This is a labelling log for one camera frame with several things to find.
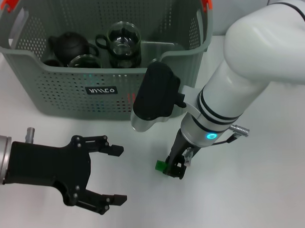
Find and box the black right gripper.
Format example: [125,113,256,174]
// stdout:
[162,128,196,181]

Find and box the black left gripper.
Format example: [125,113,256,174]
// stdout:
[0,133,128,220]

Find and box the green two-stud brick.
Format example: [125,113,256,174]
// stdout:
[155,159,169,173]

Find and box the grey perforated storage basket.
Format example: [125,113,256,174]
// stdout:
[0,0,217,125]

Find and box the dark clay teapot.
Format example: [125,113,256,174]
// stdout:
[48,30,101,66]

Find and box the right wrist connector cable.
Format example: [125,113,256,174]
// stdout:
[182,123,252,168]

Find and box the wrist connector cable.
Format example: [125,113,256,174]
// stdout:
[24,126,37,144]
[182,123,252,168]

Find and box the left wrist connector cable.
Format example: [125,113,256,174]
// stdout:
[24,126,37,144]

